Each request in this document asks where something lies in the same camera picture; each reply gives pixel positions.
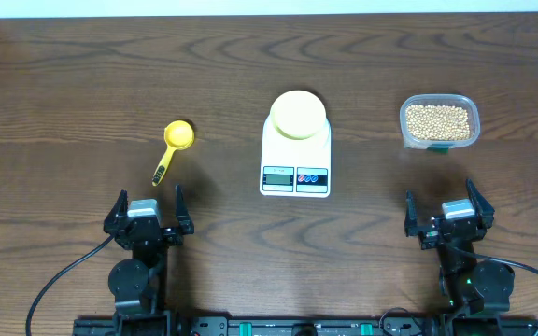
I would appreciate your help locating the clear plastic container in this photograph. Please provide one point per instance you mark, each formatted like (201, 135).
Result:
(440, 99)

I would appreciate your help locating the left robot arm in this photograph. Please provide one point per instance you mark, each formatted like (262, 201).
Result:
(138, 283)

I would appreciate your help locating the soybeans in container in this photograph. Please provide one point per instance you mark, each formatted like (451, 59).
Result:
(438, 122)

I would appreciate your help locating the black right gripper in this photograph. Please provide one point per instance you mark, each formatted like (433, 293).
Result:
(429, 235)

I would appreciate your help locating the white digital kitchen scale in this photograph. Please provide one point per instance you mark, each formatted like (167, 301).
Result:
(296, 168)

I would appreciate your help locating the yellow measuring scoop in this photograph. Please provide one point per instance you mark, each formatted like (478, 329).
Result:
(178, 135)

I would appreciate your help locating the pale yellow bowl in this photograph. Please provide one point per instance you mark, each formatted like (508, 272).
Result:
(298, 114)

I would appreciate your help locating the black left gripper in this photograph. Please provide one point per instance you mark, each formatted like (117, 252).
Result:
(170, 238)

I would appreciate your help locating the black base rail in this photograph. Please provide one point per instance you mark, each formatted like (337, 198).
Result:
(222, 326)

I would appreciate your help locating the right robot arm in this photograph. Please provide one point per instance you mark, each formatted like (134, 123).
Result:
(478, 289)

